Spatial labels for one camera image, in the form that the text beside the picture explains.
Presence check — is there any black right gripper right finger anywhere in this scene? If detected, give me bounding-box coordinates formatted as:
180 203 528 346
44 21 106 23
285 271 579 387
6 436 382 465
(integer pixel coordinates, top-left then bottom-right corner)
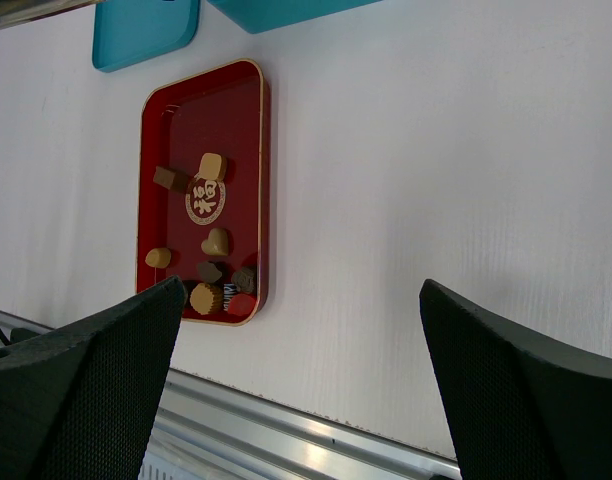
419 279 612 479

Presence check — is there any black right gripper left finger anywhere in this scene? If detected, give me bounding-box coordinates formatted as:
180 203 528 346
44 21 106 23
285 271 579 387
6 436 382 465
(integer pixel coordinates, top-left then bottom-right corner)
0 276 185 479

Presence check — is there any teal tin lid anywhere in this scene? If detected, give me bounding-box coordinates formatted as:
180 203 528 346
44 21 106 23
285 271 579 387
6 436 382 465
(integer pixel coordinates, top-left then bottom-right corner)
92 0 201 73

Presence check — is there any tan round fluted chocolate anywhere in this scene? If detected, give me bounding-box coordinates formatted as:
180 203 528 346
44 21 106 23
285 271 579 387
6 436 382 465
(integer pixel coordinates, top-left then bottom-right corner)
189 283 223 315

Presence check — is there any tan oval ridged chocolate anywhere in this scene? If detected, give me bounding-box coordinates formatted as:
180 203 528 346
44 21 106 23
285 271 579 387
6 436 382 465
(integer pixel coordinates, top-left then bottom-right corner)
144 247 172 269

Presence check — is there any brown lips chocolate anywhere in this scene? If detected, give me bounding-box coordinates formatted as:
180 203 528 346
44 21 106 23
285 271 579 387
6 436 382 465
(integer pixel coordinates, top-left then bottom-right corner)
196 261 226 284

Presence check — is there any black white striped chocolate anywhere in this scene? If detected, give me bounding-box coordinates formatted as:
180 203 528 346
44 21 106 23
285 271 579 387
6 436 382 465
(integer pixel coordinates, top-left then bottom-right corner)
223 283 238 311

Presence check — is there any red lips chocolate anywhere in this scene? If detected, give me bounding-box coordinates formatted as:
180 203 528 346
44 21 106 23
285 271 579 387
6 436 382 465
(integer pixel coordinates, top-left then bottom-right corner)
227 293 256 317

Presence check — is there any dark crown chocolate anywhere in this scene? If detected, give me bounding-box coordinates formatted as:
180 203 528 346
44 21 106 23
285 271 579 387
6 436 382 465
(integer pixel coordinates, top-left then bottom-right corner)
231 266 257 294

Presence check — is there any tan heart chocolate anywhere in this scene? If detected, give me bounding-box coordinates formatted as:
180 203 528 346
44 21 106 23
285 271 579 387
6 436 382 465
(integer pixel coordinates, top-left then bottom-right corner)
201 228 230 257

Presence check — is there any brown marbled bar chocolate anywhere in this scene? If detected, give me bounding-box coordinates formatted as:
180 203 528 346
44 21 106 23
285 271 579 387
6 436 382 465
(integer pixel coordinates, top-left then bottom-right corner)
153 166 190 194

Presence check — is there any tan rounded square chocolate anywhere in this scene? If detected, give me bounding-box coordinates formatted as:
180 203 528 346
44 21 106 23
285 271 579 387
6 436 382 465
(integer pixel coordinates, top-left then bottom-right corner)
198 152 228 182

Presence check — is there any red rectangular tray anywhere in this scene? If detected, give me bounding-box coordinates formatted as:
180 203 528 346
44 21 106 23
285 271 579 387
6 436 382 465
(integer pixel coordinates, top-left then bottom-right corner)
135 59 271 326

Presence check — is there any teal square tin box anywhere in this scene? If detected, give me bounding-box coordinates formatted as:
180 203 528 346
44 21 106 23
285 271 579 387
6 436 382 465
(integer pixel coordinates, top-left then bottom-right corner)
209 0 375 34

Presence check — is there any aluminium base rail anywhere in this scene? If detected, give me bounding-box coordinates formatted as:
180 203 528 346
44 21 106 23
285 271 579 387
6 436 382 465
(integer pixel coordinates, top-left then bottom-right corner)
0 304 462 480

